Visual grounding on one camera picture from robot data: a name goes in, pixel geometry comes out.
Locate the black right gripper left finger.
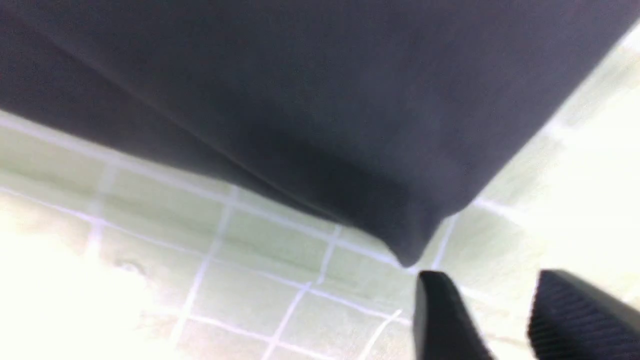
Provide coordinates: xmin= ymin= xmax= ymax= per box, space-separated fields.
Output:
xmin=413 ymin=271 xmax=493 ymax=360

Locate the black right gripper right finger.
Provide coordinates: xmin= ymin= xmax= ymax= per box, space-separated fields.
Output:
xmin=526 ymin=269 xmax=640 ymax=360

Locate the dark gray long-sleeve shirt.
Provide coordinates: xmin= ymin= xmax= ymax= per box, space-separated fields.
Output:
xmin=0 ymin=0 xmax=639 ymax=267

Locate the green checkered tablecloth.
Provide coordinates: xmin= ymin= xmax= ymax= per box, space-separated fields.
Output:
xmin=1 ymin=30 xmax=639 ymax=360

